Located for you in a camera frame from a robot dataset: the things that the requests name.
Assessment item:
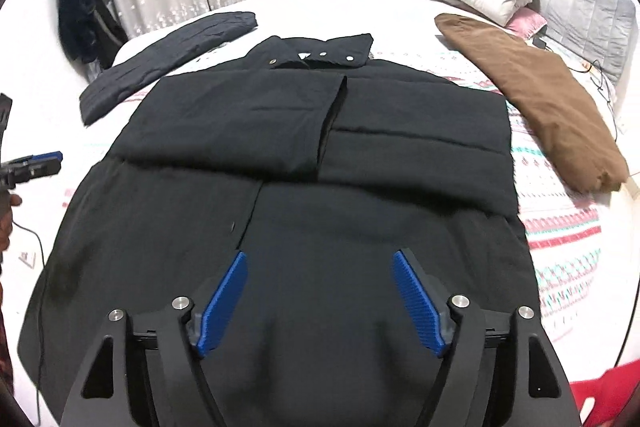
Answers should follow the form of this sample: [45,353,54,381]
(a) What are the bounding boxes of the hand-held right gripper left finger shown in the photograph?
[60,251,248,427]

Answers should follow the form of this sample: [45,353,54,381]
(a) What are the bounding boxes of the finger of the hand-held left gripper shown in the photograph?
[0,151,63,182]
[0,93,13,158]

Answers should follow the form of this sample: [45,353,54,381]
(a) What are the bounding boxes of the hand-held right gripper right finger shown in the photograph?
[392,248,583,427]

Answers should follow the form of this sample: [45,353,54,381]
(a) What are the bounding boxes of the black padded jacket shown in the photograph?
[17,34,543,427]

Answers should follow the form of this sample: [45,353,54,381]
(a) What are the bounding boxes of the dark hanging clothes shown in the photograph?
[56,0,130,70]

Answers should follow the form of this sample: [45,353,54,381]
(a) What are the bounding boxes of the person's left hand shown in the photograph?
[0,194,23,253]

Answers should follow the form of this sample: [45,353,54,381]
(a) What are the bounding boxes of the dark navy folded garment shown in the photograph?
[79,11,258,126]

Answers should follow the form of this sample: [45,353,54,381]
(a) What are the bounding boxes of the patterned bed sheet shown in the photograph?
[10,0,638,408]

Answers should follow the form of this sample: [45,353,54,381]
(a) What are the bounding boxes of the red cloth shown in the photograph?
[570,367,640,427]

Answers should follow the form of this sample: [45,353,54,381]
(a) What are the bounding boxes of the brown folded garment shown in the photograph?
[434,13,630,194]

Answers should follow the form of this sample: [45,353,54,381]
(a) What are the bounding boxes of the pink pillow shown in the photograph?
[505,7,548,38]

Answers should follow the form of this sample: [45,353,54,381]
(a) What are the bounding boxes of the thin black cable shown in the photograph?
[10,219,48,413]

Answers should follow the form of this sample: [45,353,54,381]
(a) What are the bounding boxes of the black charger cable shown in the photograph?
[547,44,623,140]

